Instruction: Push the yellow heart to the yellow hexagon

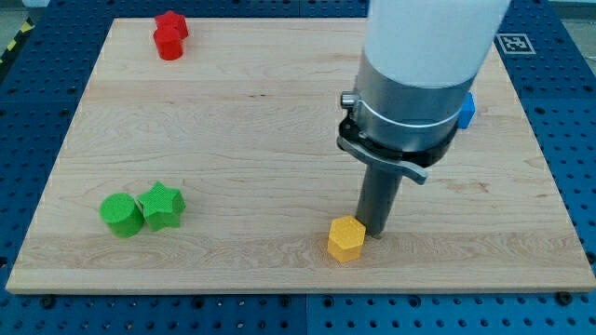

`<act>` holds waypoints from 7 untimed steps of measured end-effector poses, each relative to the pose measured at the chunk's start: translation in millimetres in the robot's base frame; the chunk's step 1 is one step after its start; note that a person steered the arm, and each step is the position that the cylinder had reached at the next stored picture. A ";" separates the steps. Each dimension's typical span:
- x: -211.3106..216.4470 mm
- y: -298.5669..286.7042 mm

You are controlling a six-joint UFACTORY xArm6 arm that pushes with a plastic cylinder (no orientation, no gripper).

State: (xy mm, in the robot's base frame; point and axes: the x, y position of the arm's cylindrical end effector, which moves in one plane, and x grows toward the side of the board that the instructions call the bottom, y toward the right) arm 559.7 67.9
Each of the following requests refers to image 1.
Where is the green cylinder block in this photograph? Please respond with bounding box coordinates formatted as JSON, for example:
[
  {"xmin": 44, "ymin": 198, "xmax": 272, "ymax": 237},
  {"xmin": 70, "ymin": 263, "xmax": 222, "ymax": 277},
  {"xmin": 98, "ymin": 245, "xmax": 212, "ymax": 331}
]
[{"xmin": 100, "ymin": 193, "xmax": 143, "ymax": 238}]

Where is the black white fiducial marker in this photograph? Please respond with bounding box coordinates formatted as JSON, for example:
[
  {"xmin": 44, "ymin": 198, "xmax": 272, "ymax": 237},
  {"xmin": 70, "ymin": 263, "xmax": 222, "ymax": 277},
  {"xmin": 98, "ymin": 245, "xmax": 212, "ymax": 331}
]
[{"xmin": 496, "ymin": 33, "xmax": 535, "ymax": 55}]

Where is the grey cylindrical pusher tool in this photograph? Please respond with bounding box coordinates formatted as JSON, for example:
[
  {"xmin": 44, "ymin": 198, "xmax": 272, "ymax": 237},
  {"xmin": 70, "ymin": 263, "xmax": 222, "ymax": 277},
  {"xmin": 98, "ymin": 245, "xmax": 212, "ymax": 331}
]
[{"xmin": 355, "ymin": 166, "xmax": 402, "ymax": 238}]

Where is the yellow hexagon block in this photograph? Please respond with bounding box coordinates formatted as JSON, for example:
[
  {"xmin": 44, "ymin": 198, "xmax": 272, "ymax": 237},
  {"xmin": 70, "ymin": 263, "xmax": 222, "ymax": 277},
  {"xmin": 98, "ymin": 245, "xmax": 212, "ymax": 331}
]
[{"xmin": 327, "ymin": 216, "xmax": 366, "ymax": 263}]

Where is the red cylinder block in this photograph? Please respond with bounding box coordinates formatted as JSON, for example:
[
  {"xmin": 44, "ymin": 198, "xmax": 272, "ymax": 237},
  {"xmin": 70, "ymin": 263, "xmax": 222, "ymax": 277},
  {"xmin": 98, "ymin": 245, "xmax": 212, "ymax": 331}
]
[{"xmin": 153, "ymin": 25, "xmax": 183, "ymax": 60}]

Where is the wooden board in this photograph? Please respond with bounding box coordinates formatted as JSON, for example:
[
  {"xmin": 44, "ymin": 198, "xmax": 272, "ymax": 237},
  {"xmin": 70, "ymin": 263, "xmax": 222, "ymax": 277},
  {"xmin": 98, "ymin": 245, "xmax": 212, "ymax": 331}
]
[{"xmin": 7, "ymin": 19, "xmax": 595, "ymax": 295}]

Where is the green star block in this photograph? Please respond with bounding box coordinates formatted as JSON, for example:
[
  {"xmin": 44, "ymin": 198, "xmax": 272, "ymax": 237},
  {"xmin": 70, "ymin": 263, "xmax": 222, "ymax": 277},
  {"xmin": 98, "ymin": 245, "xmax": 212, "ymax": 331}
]
[{"xmin": 137, "ymin": 181, "xmax": 185, "ymax": 232}]

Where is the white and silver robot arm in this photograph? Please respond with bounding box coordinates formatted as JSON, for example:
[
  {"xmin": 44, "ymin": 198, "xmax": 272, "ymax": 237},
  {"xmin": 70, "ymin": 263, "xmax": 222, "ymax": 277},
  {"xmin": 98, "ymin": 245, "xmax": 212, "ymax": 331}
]
[{"xmin": 337, "ymin": 0, "xmax": 509, "ymax": 184}]

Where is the red star block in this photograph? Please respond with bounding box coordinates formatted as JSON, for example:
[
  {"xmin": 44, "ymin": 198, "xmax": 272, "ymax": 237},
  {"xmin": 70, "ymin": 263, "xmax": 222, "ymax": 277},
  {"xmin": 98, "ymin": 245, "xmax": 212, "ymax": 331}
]
[{"xmin": 154, "ymin": 10, "xmax": 189, "ymax": 39}]

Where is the blue block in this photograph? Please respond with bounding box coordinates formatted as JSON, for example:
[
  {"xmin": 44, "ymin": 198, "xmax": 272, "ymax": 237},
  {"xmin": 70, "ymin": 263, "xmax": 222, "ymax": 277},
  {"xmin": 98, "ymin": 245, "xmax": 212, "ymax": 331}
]
[{"xmin": 458, "ymin": 92, "xmax": 477, "ymax": 129}]

